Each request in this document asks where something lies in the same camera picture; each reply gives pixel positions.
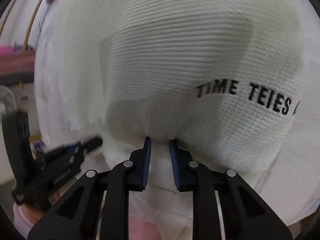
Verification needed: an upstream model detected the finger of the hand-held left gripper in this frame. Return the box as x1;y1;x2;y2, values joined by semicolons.
46;136;103;162

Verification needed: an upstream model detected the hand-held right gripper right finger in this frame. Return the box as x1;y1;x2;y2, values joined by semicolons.
169;139;292;240

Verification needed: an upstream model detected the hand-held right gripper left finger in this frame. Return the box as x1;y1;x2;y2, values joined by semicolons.
27;136;152;240

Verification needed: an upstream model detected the white snap-button jacket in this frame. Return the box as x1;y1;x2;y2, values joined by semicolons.
34;0;320;240

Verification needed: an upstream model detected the person's left forearm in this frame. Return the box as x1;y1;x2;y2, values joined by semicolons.
12;203;35;239

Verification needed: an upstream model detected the person's left hand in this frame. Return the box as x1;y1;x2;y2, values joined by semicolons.
21;192;62;215

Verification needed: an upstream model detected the pink towel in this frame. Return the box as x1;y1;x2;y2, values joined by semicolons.
0;44;35;83

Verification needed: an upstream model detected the wooden rail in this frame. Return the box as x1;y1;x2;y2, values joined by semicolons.
24;0;54;52

